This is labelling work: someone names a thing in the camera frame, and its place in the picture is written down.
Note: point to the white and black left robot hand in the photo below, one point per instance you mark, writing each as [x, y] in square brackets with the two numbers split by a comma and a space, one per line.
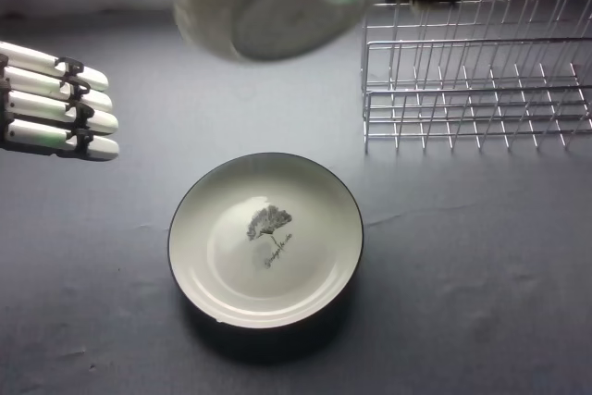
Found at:
[37, 103]

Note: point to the grey table cloth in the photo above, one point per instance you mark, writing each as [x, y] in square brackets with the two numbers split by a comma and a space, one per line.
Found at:
[462, 275]

